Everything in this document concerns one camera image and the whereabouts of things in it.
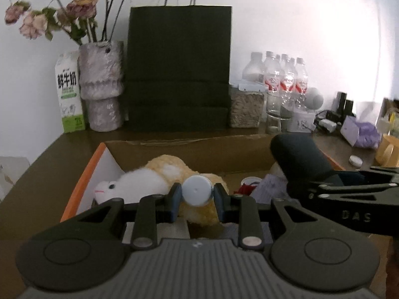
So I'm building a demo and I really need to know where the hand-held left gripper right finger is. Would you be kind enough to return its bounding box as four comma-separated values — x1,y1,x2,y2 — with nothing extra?
213,182,317,250

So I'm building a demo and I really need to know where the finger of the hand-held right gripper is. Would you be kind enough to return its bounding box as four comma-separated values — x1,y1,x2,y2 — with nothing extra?
307,182,399,201
338,166,399,185

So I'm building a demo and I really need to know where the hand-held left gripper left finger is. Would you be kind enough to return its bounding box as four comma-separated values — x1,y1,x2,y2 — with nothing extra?
76,182,183,250

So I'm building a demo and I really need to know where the pale blue round cap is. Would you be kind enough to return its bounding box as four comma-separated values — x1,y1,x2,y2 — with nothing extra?
182,175,215,207

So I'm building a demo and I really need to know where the cardboard box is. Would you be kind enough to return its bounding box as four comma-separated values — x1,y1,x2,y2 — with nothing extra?
59,134,346,243

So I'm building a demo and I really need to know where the brown wooden desktop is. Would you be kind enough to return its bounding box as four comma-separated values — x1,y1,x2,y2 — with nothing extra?
0,125,399,299

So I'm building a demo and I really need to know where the yellow cup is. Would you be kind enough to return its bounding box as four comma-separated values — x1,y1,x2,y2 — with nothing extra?
375,134,399,168

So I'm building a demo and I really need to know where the white and yellow plush toy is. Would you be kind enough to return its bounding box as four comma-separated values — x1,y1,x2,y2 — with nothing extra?
94,154,232,226

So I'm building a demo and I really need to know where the purple packet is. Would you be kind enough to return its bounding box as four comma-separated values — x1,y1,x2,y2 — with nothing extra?
340,115,381,149

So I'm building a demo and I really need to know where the pale lavender cloth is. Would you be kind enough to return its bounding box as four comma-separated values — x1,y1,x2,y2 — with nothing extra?
251,174,289,203

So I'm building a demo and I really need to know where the clear plastic container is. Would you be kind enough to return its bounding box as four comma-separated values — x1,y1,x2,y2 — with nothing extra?
377,97,399,134

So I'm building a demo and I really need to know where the white charger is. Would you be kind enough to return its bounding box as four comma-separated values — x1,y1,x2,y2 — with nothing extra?
318,118,338,132

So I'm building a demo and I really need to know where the small black bottle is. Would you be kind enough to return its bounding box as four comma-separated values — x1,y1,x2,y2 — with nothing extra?
343,100,356,122
332,91,347,113

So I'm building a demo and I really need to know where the clear jar of seeds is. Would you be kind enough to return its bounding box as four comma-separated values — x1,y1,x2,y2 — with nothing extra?
229,80,266,128

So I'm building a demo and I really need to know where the clear glass cup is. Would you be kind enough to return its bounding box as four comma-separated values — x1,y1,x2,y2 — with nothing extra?
266,91,295,133

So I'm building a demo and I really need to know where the grey round speaker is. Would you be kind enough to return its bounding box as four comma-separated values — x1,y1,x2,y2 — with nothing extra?
305,87,325,110

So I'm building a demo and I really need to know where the cluster of clear water bottles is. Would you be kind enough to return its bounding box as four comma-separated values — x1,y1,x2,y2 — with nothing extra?
241,51,309,116

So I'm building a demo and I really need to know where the black paper bag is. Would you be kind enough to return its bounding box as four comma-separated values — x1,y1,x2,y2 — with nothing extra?
125,0,233,131

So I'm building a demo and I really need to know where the fuzzy grey-pink vase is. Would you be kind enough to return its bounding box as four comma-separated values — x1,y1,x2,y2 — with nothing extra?
78,40,124,132

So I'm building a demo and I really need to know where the white and green milk carton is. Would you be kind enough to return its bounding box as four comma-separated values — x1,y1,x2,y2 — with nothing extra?
54,51,86,134

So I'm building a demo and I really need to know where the white paper sheet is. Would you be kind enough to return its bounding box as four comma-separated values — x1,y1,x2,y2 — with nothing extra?
0,156,32,203

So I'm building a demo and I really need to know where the dried pink flower bouquet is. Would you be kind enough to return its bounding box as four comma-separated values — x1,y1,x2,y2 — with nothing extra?
4,0,144,46

